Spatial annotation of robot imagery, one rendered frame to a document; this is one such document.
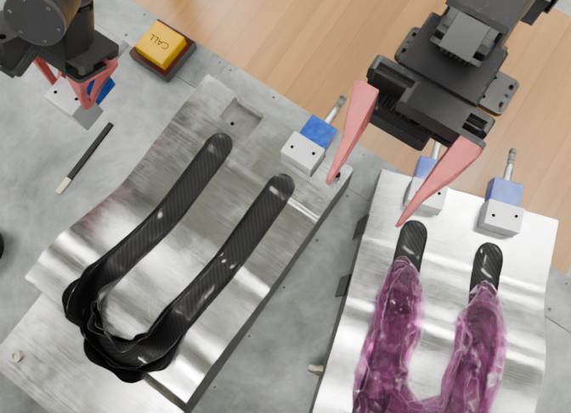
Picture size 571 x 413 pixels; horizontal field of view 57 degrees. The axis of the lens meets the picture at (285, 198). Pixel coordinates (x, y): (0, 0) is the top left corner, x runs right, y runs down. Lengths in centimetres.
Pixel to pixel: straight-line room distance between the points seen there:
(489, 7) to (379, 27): 60
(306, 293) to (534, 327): 31
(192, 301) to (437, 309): 32
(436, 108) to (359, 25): 56
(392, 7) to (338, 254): 44
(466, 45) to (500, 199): 46
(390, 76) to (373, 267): 37
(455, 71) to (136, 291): 46
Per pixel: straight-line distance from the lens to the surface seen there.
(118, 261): 72
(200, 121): 77
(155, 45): 91
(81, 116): 76
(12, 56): 63
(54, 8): 57
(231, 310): 69
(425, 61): 42
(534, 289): 80
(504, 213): 78
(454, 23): 36
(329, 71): 90
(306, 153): 71
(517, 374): 74
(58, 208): 89
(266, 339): 79
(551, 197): 91
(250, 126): 79
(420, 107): 40
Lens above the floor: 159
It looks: 75 degrees down
